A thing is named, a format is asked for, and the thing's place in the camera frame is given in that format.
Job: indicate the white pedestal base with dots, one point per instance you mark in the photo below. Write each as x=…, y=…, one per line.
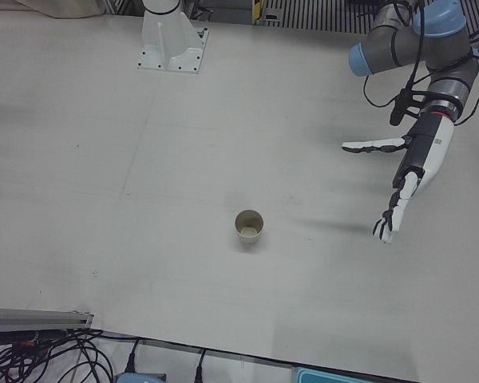
x=163, y=36

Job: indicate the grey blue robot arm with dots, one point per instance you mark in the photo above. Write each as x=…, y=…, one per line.
x=387, y=44

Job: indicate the aluminium profile post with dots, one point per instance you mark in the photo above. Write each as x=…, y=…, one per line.
x=36, y=317

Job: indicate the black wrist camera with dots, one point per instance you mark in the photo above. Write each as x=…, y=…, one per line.
x=399, y=107

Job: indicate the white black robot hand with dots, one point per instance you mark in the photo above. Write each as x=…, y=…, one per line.
x=431, y=143

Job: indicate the light blue plastic bin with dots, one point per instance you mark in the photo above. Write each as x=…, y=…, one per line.
x=343, y=377

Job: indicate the beige paper cup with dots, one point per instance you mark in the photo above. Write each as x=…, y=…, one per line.
x=249, y=229

